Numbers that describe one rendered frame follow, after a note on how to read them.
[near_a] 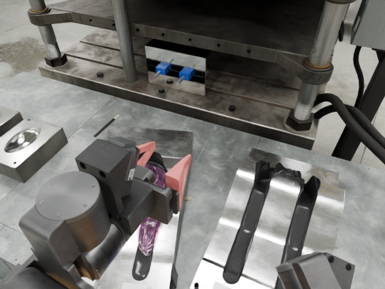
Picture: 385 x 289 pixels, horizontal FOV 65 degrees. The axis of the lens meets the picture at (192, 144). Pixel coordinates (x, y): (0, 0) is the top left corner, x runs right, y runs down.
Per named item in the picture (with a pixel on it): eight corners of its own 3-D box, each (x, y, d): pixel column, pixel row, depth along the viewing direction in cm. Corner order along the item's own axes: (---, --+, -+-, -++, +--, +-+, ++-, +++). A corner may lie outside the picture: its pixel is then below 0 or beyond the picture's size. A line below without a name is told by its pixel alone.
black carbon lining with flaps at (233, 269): (290, 315, 60) (303, 297, 53) (214, 281, 64) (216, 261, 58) (314, 187, 83) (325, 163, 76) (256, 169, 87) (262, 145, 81)
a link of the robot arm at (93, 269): (86, 192, 35) (39, 240, 31) (126, 211, 33) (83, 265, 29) (98, 226, 40) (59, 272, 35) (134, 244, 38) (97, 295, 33)
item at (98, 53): (310, 151, 113) (316, 136, 108) (41, 77, 151) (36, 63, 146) (332, 53, 169) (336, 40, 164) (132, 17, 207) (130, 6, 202)
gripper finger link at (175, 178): (160, 129, 45) (122, 171, 39) (204, 145, 43) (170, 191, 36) (163, 161, 50) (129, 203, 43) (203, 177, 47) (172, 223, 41)
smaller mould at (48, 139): (24, 183, 92) (15, 168, 87) (-12, 168, 97) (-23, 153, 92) (68, 142, 106) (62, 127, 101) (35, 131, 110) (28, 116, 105)
